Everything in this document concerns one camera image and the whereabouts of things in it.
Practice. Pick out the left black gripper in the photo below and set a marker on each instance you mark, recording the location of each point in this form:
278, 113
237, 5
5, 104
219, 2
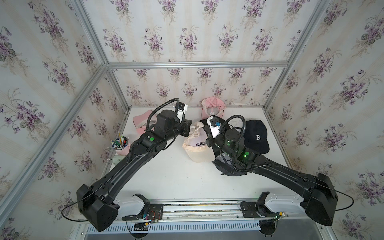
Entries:
184, 126

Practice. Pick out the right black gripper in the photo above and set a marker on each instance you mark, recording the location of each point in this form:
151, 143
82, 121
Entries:
211, 142

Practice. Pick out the beige baseball cap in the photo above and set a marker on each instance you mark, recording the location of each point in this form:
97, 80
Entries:
196, 146

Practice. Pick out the black cap white letter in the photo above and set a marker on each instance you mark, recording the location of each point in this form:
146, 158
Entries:
256, 135

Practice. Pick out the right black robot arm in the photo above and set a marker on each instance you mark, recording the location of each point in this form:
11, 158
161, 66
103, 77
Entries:
240, 147

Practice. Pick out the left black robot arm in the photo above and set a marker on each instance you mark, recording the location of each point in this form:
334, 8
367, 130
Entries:
164, 124

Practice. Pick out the dark grey baseball cap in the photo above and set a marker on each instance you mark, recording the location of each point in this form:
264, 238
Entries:
225, 167

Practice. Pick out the pink cap left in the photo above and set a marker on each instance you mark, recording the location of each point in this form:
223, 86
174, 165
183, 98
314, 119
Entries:
140, 122

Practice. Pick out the pink pen holder cup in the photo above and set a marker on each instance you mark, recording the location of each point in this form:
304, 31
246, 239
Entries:
121, 145

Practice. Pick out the small green white bottle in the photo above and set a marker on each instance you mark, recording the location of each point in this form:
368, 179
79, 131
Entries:
117, 159

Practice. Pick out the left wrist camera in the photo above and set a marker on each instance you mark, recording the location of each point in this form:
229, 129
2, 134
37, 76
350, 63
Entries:
181, 110

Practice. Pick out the pink cap back wall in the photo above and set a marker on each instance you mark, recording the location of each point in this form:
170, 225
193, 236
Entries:
212, 106

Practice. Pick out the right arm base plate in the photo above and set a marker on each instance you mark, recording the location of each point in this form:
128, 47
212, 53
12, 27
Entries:
257, 210

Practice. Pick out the aluminium mounting rail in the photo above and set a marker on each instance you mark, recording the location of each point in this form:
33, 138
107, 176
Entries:
198, 210

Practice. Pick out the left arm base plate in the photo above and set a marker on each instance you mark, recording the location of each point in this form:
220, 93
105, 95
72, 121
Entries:
150, 213

